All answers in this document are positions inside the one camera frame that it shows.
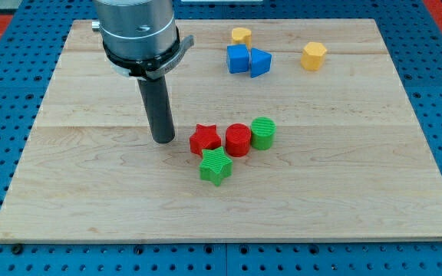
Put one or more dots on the red star block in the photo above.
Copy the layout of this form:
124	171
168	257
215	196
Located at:
204	137

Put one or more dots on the yellow hexagon block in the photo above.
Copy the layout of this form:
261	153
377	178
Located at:
313	56

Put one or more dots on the red cylinder block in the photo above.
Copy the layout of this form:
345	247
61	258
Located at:
238	139

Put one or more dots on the blue triangle block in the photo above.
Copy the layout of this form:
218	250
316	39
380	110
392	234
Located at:
260	62

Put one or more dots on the green star block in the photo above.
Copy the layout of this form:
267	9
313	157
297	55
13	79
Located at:
215	165

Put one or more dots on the blue cube block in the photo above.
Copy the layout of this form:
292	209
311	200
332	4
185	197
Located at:
237	58

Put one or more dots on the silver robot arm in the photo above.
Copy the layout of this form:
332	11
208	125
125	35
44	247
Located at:
137	29

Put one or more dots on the wooden board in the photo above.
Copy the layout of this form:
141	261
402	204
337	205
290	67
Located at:
349	162

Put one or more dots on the green cylinder block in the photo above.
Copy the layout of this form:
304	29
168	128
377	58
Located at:
263	131

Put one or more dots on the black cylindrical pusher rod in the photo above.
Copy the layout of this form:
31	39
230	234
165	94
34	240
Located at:
156	102

